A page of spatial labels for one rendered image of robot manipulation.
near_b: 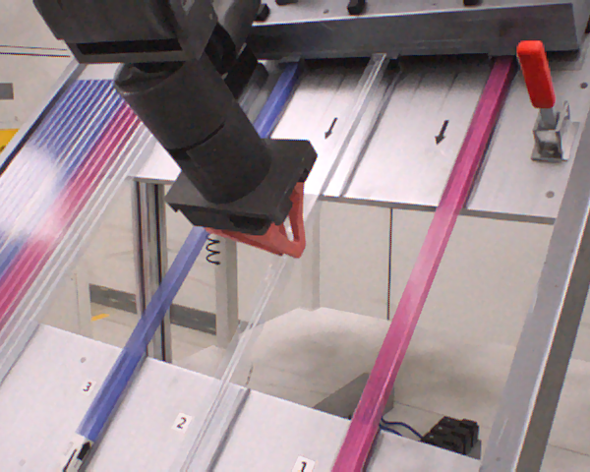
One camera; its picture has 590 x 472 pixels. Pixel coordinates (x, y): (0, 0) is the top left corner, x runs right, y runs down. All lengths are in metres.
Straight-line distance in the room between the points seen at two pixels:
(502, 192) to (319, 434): 0.22
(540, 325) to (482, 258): 1.92
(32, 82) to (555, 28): 1.47
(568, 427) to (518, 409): 0.60
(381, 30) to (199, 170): 0.27
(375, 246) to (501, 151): 1.99
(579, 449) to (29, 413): 0.67
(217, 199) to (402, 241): 2.03
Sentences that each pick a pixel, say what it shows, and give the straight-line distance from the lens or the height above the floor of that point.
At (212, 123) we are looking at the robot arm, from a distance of 0.42.
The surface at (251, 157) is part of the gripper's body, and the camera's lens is 0.45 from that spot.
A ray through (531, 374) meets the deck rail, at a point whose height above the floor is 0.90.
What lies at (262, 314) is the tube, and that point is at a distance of 0.51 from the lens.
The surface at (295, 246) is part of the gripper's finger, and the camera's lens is 0.52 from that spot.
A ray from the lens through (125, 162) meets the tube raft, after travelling 0.74.
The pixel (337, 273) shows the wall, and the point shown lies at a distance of 2.64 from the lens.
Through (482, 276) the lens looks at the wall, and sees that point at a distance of 2.38.
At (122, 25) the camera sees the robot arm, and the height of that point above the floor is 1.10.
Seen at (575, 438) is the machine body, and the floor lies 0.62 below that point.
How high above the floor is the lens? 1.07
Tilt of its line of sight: 13 degrees down
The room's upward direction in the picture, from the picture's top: straight up
